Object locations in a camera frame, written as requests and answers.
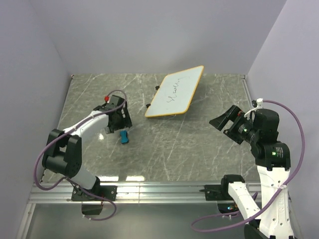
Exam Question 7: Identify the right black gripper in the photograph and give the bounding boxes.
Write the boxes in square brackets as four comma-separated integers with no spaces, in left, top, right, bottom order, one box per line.
[209,103,259,143]

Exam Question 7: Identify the blue whiteboard eraser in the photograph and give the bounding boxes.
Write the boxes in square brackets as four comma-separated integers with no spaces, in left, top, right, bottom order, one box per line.
[120,130,129,144]

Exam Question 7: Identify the yellow framed whiteboard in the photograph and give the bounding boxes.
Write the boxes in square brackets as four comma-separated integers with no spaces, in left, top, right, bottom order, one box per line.
[145,65,204,118]

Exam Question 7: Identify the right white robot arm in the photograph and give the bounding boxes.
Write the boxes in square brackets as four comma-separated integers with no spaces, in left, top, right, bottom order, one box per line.
[209,105,294,239]

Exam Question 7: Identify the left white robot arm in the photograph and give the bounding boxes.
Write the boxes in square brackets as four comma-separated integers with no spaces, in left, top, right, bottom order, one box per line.
[42,99,132,201]

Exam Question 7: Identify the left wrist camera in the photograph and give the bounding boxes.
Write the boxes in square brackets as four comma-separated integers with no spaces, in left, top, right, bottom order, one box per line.
[103,95,124,110]

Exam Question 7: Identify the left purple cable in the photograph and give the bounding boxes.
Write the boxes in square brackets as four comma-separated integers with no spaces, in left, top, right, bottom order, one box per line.
[33,89,128,222]

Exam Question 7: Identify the wire whiteboard stand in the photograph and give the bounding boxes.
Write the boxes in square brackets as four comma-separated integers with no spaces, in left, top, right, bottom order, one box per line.
[145,85,178,118]

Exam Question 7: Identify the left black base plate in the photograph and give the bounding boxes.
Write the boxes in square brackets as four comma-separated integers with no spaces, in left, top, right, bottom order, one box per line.
[71,185,117,202]

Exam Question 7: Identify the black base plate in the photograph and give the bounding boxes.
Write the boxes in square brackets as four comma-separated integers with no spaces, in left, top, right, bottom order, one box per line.
[71,185,117,202]
[199,185,232,201]

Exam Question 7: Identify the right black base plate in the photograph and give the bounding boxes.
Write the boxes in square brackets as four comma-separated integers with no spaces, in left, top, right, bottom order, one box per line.
[199,185,232,201]

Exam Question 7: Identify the aluminium mounting rail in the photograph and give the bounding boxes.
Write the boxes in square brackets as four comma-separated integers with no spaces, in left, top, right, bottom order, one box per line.
[27,181,292,205]

